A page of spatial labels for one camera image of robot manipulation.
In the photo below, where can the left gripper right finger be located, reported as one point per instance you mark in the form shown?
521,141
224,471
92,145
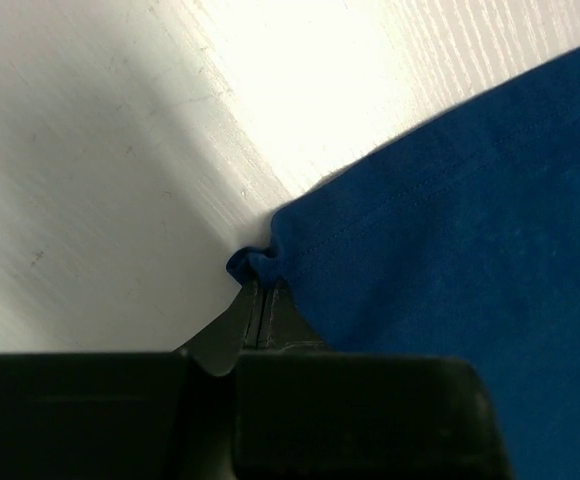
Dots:
281,327

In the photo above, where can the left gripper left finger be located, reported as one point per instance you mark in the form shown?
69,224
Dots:
216,348

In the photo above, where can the blue t shirt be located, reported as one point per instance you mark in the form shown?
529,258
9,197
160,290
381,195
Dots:
461,238

